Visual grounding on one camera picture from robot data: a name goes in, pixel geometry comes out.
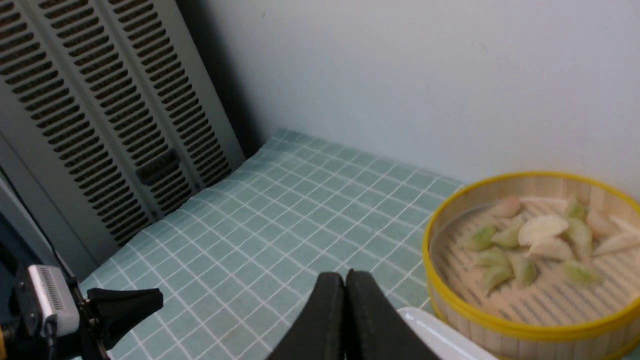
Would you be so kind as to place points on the green dumpling right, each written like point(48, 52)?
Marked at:
point(580, 237)

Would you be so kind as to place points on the pale green dumpling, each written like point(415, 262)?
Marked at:
point(508, 238)

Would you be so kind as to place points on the white square plate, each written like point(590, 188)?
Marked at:
point(447, 343)

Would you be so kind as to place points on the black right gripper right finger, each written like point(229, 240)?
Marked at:
point(374, 330)

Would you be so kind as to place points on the yellow rimmed bamboo steamer basket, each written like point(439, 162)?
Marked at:
point(575, 310)

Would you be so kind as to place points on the green dumpling centre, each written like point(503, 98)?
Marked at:
point(524, 270)

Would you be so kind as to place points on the green dumpling top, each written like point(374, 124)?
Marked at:
point(575, 209)

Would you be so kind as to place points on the grey vented cabinet panel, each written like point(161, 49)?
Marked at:
point(110, 108)

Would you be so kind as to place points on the pink dumpling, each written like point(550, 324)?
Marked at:
point(506, 208)

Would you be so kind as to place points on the large white dumpling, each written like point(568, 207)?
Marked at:
point(540, 228)

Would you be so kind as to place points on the green dumpling left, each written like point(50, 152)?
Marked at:
point(479, 240)

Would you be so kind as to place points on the green dumpling lower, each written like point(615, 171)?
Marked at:
point(494, 276)

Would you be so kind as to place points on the green checkered tablecloth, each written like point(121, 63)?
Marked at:
point(237, 262)

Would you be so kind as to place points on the white dumpling right edge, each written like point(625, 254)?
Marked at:
point(617, 243)

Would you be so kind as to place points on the camera on black mount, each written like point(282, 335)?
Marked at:
point(52, 320)

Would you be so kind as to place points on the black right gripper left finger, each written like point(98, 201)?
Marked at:
point(316, 334)

